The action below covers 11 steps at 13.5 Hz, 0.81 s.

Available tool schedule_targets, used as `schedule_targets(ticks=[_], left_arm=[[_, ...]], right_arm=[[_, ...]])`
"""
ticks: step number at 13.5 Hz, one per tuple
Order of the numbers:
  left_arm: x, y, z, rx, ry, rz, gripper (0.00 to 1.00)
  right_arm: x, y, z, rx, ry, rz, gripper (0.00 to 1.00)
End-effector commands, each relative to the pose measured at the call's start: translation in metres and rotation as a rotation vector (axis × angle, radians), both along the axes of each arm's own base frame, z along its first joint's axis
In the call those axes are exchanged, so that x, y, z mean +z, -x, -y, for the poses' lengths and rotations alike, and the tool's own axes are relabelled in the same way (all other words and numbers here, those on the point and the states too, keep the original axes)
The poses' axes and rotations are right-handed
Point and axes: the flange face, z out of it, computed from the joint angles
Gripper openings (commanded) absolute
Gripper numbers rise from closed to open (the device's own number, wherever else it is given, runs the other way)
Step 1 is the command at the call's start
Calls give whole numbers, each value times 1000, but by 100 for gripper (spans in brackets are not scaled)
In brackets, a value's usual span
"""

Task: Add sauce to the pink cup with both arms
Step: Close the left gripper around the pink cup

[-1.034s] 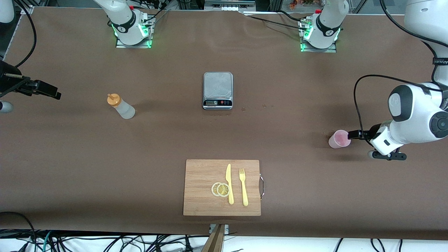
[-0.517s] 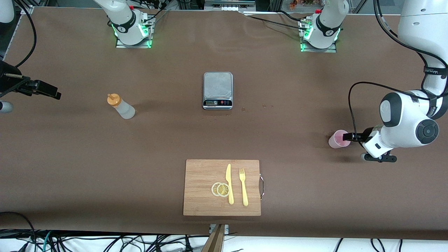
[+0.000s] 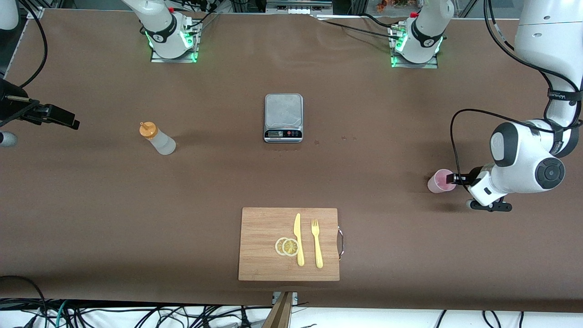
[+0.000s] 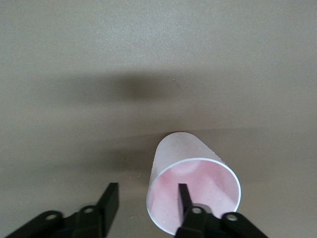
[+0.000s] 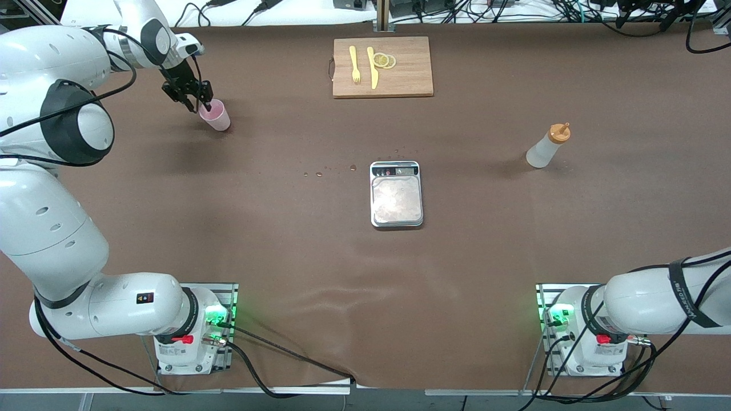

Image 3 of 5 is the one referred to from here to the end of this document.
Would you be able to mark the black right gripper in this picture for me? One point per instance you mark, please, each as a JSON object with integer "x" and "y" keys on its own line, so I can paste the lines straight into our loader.
{"x": 10, "y": 105}

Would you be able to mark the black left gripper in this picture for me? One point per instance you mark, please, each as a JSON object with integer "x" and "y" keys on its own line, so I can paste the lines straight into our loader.
{"x": 475, "y": 175}

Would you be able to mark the yellow plastic fork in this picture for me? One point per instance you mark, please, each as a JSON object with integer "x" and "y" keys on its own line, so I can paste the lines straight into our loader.
{"x": 319, "y": 255}

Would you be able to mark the yellow plastic knife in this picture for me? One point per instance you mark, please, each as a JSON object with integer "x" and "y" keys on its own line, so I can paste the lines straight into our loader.
{"x": 300, "y": 255}

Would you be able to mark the orange green background objects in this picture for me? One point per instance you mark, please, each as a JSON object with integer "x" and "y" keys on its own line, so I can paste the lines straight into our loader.
{"x": 391, "y": 4}

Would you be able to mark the silver digital kitchen scale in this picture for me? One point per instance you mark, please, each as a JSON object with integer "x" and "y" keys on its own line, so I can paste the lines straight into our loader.
{"x": 283, "y": 114}

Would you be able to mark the lemon slice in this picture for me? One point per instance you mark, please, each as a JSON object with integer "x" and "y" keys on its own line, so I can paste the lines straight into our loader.
{"x": 290, "y": 247}
{"x": 278, "y": 246}

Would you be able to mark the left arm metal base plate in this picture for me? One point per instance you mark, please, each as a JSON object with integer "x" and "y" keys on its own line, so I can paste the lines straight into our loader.
{"x": 432, "y": 65}

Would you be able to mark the wooden post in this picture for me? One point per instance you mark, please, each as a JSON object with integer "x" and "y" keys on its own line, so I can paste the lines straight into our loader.
{"x": 280, "y": 314}

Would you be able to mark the wooden cutting board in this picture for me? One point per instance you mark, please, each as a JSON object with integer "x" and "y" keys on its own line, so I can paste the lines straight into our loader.
{"x": 259, "y": 255}

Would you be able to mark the small metal bracket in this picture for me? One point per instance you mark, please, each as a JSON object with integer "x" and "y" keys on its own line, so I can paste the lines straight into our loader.
{"x": 295, "y": 298}

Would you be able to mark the pink plastic cup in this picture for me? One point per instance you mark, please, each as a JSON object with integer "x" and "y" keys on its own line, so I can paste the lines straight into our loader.
{"x": 435, "y": 184}

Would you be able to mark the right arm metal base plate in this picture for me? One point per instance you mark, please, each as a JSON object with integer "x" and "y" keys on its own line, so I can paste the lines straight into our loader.
{"x": 157, "y": 59}

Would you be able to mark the grey power strip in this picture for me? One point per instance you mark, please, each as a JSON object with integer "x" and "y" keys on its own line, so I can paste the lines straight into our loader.
{"x": 296, "y": 10}

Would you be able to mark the aluminium frame profile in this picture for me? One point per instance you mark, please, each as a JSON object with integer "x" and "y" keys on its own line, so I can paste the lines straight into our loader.
{"x": 34, "y": 11}

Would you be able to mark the sauce bottle with orange cap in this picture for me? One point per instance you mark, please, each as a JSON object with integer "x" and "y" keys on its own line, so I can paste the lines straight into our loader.
{"x": 161, "y": 143}

